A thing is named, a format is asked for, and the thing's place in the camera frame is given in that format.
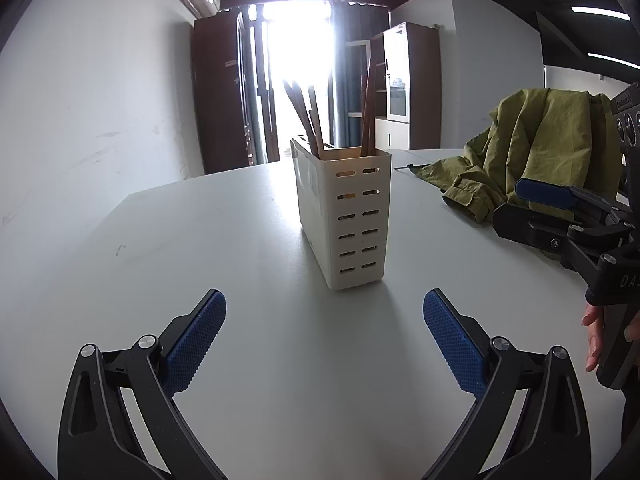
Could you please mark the dark brown wardrobe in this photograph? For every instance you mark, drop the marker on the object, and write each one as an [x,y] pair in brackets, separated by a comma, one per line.
[220,95]

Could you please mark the olive green jacket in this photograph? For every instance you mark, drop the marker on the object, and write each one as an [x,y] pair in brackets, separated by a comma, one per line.
[540,140]

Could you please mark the brown and white cabinet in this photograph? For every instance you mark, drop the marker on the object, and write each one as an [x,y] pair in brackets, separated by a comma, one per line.
[415,85]

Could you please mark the grey curtain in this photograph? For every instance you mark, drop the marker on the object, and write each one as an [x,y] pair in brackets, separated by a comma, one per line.
[350,25]

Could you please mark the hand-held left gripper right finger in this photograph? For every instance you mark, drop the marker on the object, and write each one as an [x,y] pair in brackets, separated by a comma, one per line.
[455,345]

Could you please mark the person's right hand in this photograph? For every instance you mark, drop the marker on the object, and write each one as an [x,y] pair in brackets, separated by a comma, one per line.
[593,335]

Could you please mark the cream slotted utensil holder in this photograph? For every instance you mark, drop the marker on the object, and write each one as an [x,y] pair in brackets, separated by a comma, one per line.
[345,220]

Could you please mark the group of wooden chopsticks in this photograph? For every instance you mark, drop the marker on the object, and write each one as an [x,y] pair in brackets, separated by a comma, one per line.
[302,110]

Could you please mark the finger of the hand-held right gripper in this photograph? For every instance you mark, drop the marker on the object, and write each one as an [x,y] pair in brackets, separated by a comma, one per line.
[525,225]
[542,191]

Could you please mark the ceiling strip light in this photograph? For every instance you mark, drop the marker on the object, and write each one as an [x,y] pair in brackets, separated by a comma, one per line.
[612,60]
[600,13]

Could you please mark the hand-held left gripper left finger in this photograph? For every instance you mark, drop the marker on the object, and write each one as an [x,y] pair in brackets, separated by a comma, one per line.
[195,345]

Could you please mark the glass balcony door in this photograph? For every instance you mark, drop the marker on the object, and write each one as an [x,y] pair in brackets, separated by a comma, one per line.
[295,60]

